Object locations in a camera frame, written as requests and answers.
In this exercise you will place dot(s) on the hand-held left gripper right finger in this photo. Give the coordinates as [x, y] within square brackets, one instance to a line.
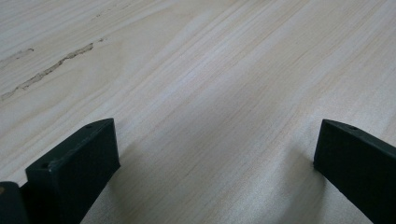
[358, 168]

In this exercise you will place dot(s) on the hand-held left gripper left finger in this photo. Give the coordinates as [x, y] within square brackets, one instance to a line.
[74, 168]

